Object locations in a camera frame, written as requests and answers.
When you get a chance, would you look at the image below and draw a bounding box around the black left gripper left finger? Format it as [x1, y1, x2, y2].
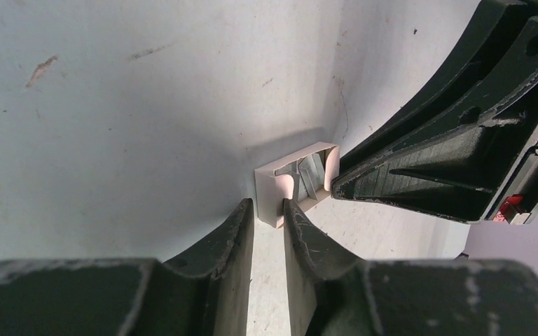
[0, 198, 254, 335]

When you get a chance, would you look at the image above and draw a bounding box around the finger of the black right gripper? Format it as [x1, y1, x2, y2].
[331, 16, 538, 224]
[341, 1, 538, 172]

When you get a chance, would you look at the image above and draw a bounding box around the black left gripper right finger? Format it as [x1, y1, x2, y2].
[283, 199, 538, 335]

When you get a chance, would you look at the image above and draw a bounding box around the white staple tray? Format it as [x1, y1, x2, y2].
[254, 142, 340, 228]

